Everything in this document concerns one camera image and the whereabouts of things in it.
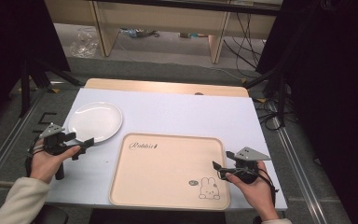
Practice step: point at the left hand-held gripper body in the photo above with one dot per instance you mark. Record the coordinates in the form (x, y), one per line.
(55, 144)

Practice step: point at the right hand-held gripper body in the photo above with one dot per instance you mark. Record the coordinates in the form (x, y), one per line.
(248, 169)

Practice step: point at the person's left hand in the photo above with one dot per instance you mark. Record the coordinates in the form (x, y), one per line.
(45, 165)

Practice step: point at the person's right hand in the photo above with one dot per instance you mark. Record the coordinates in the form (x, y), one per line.
(258, 194)

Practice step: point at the white round plate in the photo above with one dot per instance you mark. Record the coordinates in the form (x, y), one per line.
(95, 121)

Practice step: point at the beige tray with rabbit print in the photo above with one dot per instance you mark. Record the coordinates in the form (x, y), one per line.
(167, 174)

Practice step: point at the black tripod stand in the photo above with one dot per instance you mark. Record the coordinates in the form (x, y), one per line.
(281, 99)
(24, 90)

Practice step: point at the white table cover board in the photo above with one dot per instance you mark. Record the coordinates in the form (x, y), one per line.
(180, 115)

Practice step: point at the clear plastic bag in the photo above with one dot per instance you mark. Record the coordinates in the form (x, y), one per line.
(84, 43)

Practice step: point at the black curtain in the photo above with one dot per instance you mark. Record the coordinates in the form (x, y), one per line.
(12, 46)
(332, 93)

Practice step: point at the blue item under desk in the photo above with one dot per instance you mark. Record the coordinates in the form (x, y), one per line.
(138, 32)

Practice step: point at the beige wooden desk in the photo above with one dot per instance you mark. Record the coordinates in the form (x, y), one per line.
(167, 17)

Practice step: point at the metal floor rail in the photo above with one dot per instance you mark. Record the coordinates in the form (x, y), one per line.
(9, 143)
(301, 180)

